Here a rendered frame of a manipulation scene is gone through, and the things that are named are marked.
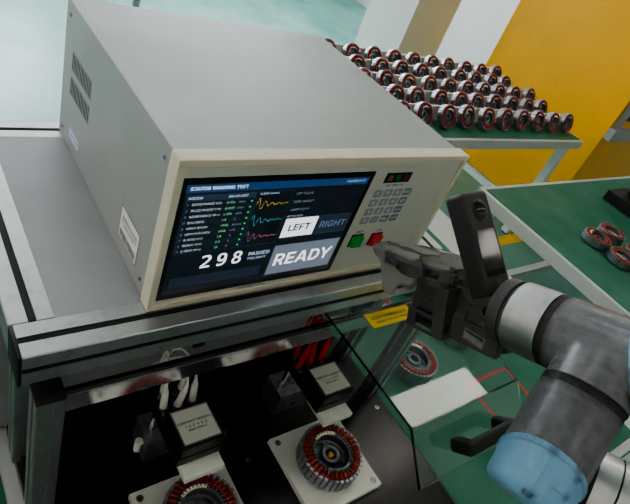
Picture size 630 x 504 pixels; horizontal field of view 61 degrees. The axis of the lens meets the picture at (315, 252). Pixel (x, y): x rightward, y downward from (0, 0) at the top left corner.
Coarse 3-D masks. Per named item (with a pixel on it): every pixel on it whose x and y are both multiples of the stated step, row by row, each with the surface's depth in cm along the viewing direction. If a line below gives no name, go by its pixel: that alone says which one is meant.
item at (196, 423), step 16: (176, 384) 81; (160, 416) 76; (176, 416) 75; (192, 416) 75; (208, 416) 76; (176, 432) 73; (192, 432) 74; (208, 432) 74; (176, 448) 73; (192, 448) 72; (208, 448) 75; (176, 464) 73; (192, 464) 74; (208, 464) 75; (224, 464) 76; (192, 480) 74
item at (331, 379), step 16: (288, 352) 94; (288, 368) 93; (304, 368) 92; (320, 368) 90; (336, 368) 92; (304, 384) 90; (320, 384) 88; (336, 384) 89; (320, 400) 87; (336, 400) 89; (320, 416) 88; (336, 416) 89
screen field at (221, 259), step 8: (200, 256) 60; (208, 256) 61; (216, 256) 61; (224, 256) 62; (232, 256) 63; (240, 256) 64; (200, 264) 61; (208, 264) 62; (216, 264) 62; (224, 264) 63; (232, 264) 64
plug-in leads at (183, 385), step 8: (168, 352) 74; (184, 352) 76; (160, 360) 77; (168, 360) 73; (184, 384) 80; (192, 384) 78; (160, 392) 79; (168, 392) 75; (184, 392) 76; (192, 392) 78; (160, 400) 76; (176, 400) 77; (192, 400) 79; (160, 408) 77; (176, 408) 78
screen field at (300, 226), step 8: (312, 216) 66; (320, 216) 67; (328, 216) 68; (336, 216) 69; (344, 216) 70; (288, 224) 65; (296, 224) 65; (304, 224) 66; (312, 224) 67; (320, 224) 68; (328, 224) 69; (336, 224) 70; (344, 224) 71; (288, 232) 66; (296, 232) 66; (304, 232) 67; (312, 232) 68; (320, 232) 69
